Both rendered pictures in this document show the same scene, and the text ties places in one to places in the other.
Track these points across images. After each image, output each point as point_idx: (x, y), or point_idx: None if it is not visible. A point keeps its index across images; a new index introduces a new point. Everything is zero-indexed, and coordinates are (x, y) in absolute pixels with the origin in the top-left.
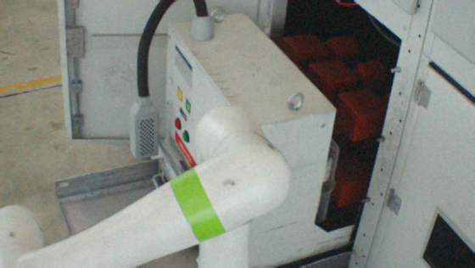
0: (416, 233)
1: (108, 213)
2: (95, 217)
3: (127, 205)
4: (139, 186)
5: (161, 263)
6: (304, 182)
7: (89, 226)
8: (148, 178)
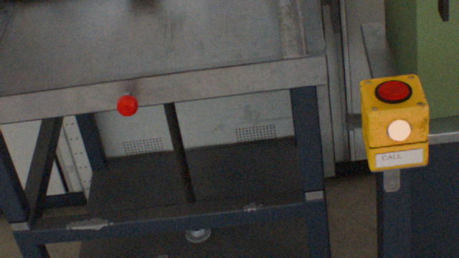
0: None
1: (39, 47)
2: (37, 61)
3: (38, 29)
4: (8, 16)
5: (178, 6)
6: None
7: (53, 68)
8: (1, 8)
